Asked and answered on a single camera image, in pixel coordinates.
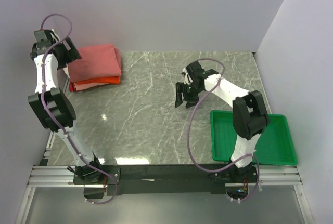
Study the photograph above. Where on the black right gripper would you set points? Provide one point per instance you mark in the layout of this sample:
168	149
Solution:
180	87

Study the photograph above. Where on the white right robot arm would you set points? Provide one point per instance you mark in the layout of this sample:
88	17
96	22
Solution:
250	117

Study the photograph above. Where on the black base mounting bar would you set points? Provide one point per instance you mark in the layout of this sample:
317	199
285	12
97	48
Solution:
178	178

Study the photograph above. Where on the folded red shirt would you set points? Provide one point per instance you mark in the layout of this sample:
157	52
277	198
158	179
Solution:
72	87

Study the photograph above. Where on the dusty pink t shirt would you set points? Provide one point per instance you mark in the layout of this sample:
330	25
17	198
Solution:
102	60

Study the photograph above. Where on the folded orange t shirt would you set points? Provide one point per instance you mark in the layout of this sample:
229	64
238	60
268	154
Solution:
108	80

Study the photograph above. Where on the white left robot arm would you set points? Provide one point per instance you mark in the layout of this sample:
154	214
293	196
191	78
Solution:
51	106

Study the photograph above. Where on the green plastic tray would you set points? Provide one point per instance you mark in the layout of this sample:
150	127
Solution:
274	147

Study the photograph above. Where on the folded pale pink shirt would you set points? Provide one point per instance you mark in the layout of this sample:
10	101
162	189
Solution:
79	74

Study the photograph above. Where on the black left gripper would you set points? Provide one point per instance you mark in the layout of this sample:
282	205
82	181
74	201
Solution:
72	54

